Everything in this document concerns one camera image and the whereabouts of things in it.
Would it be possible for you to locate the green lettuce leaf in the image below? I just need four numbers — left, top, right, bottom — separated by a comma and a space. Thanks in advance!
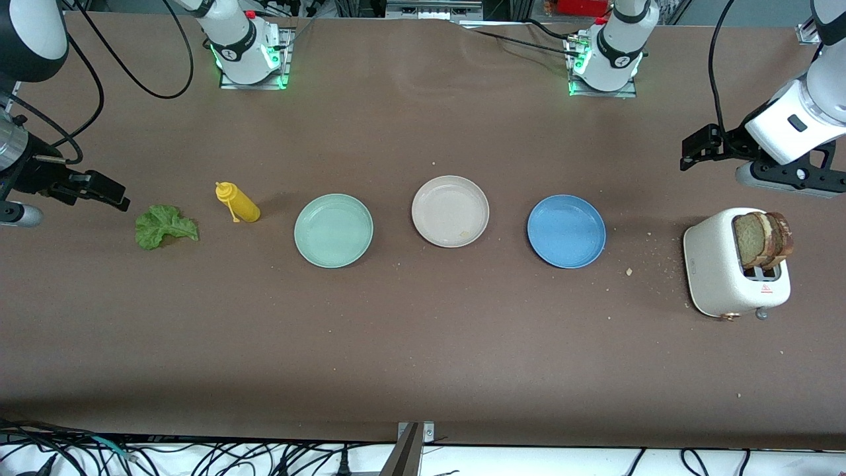
135, 204, 200, 251

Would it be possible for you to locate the brown bread slice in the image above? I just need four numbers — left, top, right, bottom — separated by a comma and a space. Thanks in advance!
760, 212, 795, 270
732, 212, 775, 269

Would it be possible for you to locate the yellow squeeze sauce bottle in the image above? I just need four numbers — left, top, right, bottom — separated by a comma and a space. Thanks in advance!
215, 182, 261, 223

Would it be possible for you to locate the blue plate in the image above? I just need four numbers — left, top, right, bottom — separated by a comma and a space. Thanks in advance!
527, 194, 607, 269

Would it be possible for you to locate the mint green plate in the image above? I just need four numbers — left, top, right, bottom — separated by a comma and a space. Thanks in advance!
294, 193, 374, 269

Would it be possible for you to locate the beige plate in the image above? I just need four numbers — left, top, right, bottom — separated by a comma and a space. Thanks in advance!
411, 175, 490, 249

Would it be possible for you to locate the white toaster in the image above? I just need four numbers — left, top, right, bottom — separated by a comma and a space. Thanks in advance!
683, 208, 792, 321

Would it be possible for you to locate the red box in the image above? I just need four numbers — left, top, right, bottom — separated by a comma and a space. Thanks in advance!
547, 0, 612, 17

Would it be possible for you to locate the grey metal bar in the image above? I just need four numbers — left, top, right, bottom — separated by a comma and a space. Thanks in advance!
380, 423, 424, 476

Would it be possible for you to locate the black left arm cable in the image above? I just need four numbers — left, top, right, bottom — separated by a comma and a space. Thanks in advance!
707, 0, 738, 156

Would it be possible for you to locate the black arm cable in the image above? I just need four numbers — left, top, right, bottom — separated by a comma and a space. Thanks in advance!
707, 0, 738, 156
0, 0, 196, 166

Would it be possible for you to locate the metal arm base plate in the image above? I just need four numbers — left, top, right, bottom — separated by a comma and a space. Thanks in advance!
219, 26, 291, 90
567, 33, 638, 99

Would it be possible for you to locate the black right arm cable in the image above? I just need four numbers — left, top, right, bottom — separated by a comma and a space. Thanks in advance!
0, 0, 196, 166

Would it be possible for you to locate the black cable on table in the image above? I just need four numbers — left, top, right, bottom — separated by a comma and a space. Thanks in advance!
456, 20, 586, 59

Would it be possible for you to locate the teal-tipped cable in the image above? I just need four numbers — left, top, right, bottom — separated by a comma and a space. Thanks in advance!
89, 434, 139, 462

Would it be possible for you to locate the aluminium frame beam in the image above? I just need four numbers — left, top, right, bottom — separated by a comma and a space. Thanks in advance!
387, 0, 483, 20

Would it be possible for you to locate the metal table bracket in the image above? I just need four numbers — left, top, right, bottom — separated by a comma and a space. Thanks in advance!
397, 421, 436, 445

